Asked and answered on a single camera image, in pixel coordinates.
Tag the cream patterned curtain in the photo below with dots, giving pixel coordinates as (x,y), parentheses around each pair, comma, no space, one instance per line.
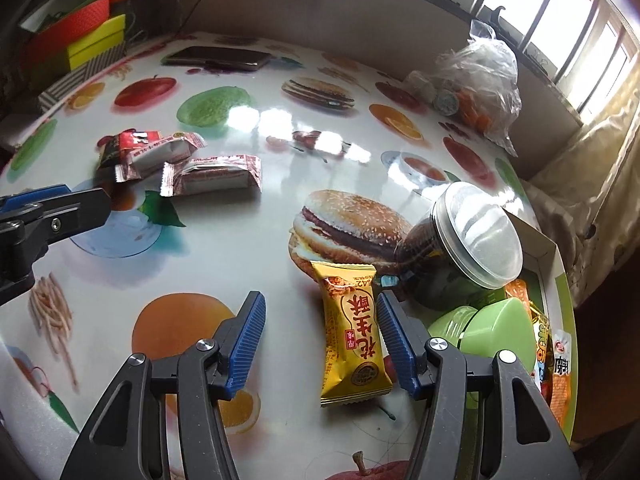
(587,198)

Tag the red woven box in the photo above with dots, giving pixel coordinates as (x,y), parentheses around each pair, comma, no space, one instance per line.
(56,24)

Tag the clear plastic bag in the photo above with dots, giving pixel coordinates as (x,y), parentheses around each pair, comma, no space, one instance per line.
(477,84)

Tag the yellow-green box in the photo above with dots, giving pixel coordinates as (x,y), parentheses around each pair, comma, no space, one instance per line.
(108,35)

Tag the green cardboard box tray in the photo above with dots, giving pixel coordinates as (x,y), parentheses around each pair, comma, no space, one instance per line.
(542,257)

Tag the orange konjac snack pouch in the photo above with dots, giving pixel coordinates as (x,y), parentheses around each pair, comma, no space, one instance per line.
(518,289)

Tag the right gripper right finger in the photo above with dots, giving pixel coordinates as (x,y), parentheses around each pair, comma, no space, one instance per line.
(517,436)

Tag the fruit print tablecloth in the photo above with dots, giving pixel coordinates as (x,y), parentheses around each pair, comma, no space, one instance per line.
(161,274)

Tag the red black candy packet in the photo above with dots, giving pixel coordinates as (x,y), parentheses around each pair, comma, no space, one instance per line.
(114,149)

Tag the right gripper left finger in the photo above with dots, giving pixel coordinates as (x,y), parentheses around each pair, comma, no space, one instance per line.
(125,436)

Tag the long gold snack bar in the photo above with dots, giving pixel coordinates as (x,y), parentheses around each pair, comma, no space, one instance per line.
(541,373)

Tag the white foam sheet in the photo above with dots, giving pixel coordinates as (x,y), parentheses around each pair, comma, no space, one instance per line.
(42,437)

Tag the green cosmetic jar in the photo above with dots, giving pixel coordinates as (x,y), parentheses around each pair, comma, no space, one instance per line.
(503,325)

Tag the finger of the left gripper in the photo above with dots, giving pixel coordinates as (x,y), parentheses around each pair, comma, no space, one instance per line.
(16,201)
(56,219)

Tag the yellow peanut crisp packet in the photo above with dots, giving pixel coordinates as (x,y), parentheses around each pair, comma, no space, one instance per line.
(354,368)

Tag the striped black white box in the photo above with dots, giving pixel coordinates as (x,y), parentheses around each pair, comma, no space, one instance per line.
(72,81)

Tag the black smartphone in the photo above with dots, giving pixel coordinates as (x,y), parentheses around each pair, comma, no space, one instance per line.
(221,58)

